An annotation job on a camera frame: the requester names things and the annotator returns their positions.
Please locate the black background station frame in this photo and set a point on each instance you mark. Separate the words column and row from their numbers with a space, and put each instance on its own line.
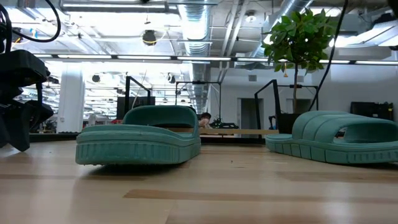
column 311, row 86
column 199, row 82

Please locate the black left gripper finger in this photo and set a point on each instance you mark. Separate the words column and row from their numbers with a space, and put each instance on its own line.
column 15, row 127
column 40, row 112

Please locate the black hanging ceiling lamp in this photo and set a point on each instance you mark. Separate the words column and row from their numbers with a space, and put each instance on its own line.
column 149, row 38

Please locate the black frame wooden shelf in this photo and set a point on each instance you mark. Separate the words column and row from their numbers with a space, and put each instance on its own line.
column 242, row 131

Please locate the green leafy plant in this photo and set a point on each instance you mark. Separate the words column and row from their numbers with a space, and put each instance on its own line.
column 298, row 34

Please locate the black equipment case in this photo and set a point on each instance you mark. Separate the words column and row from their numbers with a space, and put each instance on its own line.
column 371, row 110

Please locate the silver ceiling duct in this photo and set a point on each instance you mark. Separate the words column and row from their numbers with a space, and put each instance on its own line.
column 292, row 9
column 196, row 25

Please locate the long ceiling light strip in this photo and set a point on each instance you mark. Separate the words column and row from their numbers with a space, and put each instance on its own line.
column 202, row 58

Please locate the black background robot arm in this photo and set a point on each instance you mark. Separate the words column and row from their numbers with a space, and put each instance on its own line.
column 224, row 125
column 273, row 123

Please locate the white pillar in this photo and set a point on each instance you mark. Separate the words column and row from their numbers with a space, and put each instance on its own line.
column 71, row 99

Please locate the grey wall vent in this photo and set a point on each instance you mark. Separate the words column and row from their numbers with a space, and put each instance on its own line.
column 252, row 78

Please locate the black plant pot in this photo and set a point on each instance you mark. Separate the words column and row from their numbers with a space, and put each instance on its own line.
column 287, row 123

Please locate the person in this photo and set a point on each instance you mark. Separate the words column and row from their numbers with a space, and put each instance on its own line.
column 205, row 119

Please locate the black background monitor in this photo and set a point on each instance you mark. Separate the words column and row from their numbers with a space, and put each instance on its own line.
column 136, row 101

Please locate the teal rubber slide sandal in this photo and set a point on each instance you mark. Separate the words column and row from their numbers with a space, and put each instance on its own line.
column 136, row 149
column 311, row 146

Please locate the black aluminium table frame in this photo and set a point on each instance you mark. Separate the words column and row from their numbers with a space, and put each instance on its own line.
column 53, row 137

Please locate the small black round lamp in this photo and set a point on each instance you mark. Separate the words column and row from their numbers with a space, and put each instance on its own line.
column 95, row 78
column 171, row 78

